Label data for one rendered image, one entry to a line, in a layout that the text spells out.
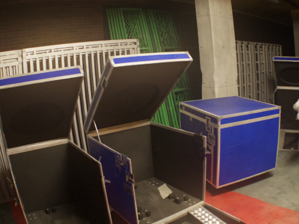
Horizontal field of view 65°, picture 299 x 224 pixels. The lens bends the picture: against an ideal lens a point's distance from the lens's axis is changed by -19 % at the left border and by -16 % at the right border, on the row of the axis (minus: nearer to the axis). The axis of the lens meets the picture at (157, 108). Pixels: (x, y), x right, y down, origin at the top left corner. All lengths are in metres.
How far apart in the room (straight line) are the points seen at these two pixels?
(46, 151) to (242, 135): 2.27
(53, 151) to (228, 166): 2.05
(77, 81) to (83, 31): 3.09
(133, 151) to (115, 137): 0.33
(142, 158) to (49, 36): 2.84
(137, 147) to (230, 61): 2.29
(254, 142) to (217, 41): 1.87
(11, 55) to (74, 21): 1.97
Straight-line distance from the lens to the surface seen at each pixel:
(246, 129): 3.35
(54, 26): 5.15
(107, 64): 2.35
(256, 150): 3.56
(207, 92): 4.62
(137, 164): 3.55
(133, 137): 3.42
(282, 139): 5.49
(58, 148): 3.03
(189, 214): 2.94
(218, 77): 4.52
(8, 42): 4.91
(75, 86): 2.37
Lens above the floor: 1.77
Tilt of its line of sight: 11 degrees down
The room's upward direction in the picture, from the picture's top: 4 degrees counter-clockwise
